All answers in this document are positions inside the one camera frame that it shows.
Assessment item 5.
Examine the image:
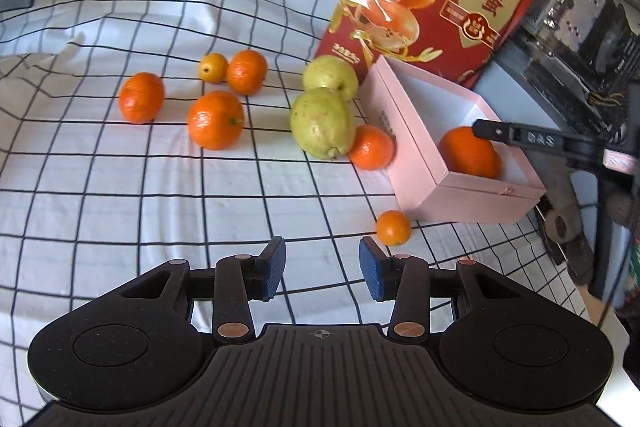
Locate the black checked white cloth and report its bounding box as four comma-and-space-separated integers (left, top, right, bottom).
0, 0, 591, 427

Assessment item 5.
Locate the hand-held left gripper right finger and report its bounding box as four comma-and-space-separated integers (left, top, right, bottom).
358, 237, 521, 342

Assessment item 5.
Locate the orange tangerine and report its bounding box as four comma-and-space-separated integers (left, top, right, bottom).
347, 125, 396, 171
118, 72, 166, 124
226, 50, 268, 96

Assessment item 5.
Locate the computer case with glass panel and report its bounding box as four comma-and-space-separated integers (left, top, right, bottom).
492, 0, 640, 142

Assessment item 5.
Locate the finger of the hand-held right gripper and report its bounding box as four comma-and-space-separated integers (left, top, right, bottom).
472, 119, 603, 165

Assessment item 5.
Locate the brown plush toy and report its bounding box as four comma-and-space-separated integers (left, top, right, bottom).
542, 167, 598, 285

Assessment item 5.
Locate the large orange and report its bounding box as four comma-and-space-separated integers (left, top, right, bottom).
438, 126, 502, 180

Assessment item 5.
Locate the large green guava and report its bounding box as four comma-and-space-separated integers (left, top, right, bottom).
290, 87, 357, 161

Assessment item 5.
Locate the orange with green stem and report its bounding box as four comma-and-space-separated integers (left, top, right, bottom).
188, 91, 245, 151

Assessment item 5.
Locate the small orange kumquat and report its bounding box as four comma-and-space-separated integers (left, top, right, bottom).
376, 210, 412, 246

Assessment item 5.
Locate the small yellow-orange citrus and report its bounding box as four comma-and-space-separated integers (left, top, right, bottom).
198, 53, 230, 84

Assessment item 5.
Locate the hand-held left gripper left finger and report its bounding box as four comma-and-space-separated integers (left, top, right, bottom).
120, 237, 287, 342

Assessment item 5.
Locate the pink cardboard box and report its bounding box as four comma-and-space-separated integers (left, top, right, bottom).
357, 55, 547, 224

